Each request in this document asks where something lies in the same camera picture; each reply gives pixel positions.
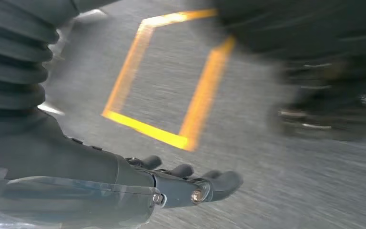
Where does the yellow floor tape square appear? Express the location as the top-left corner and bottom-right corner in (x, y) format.
(101, 8), (236, 152)

